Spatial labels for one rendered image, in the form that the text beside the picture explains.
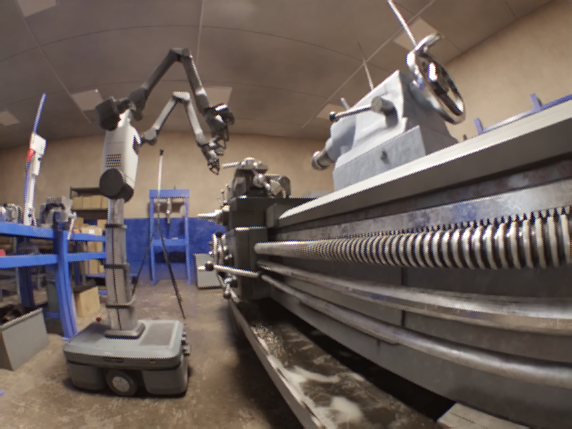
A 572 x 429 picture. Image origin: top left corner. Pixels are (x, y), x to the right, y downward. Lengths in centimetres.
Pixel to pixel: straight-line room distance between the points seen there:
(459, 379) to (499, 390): 7
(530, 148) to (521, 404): 30
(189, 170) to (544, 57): 675
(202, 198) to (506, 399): 530
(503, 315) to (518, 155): 16
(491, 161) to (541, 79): 362
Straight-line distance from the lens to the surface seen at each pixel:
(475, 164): 31
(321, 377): 60
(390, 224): 39
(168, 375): 120
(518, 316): 23
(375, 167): 56
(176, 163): 554
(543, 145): 29
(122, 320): 134
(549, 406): 38
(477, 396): 40
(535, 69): 397
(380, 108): 59
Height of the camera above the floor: 74
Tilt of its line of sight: 6 degrees up
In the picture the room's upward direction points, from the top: 3 degrees counter-clockwise
